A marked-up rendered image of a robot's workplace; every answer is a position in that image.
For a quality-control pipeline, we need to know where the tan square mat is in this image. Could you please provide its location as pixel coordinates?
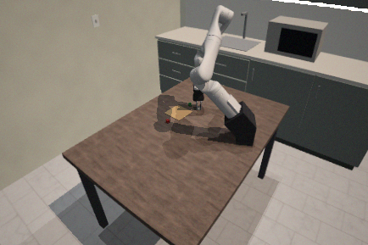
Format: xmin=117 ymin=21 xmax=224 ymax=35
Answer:
xmin=164 ymin=105 xmax=192 ymax=120

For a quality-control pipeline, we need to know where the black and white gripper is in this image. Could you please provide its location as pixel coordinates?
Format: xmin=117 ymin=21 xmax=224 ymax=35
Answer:
xmin=192 ymin=84 xmax=204 ymax=110

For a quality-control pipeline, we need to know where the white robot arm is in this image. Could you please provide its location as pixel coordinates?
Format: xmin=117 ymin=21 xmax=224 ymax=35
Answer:
xmin=190 ymin=5 xmax=241 ymax=119

